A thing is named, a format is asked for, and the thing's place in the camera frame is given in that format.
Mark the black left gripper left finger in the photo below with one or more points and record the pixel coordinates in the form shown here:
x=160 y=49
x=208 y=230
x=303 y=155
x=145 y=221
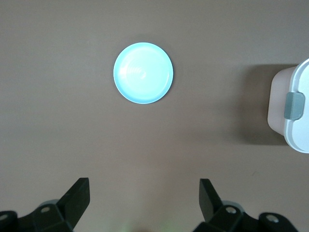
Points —
x=72 y=205

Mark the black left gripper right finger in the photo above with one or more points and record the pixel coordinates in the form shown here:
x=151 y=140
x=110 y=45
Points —
x=210 y=205

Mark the white lidded storage box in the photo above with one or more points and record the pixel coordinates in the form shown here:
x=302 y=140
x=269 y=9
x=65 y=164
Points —
x=297 y=135

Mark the light blue plate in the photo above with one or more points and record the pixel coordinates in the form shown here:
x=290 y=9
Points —
x=142 y=72

